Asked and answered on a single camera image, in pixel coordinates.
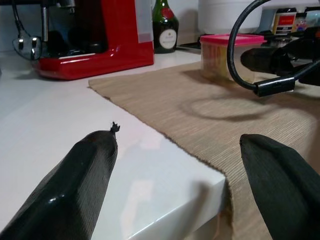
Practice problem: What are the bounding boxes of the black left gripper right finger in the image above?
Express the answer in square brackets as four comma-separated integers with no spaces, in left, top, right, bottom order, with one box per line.
[239,133,320,240]

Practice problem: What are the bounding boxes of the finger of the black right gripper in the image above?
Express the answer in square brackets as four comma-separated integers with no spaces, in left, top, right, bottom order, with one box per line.
[240,47,296,75]

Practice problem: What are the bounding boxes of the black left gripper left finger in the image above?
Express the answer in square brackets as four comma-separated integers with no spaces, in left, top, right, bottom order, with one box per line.
[0,121,122,240]

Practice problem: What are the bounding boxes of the clear container with pink lid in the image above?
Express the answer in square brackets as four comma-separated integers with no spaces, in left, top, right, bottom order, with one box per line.
[199,33,268,82]

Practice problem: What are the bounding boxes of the small colourful label jar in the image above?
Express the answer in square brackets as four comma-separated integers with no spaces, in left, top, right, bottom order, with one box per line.
[294,11,309,33]

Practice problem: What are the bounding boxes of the yellow red label jar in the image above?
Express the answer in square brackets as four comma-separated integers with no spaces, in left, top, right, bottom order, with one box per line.
[271,7,298,36]

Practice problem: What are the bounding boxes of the white round pot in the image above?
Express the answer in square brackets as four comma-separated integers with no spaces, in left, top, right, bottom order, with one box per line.
[198,0,263,35]

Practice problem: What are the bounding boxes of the beige ribbed table runner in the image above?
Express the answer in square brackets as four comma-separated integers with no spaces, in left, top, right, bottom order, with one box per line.
[87,53,320,240]

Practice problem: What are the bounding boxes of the dark green glass bottle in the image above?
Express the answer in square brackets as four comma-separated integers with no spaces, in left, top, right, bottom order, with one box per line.
[151,0,179,54]

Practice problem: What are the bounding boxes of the red coffee machine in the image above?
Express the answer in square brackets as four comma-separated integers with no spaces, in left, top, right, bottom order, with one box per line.
[32,0,155,81]

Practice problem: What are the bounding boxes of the grey power plug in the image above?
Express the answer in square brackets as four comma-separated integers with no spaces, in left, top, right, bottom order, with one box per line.
[11,36,43,61]

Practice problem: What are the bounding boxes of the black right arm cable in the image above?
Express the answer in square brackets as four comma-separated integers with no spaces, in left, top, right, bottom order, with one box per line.
[228,0,320,98]

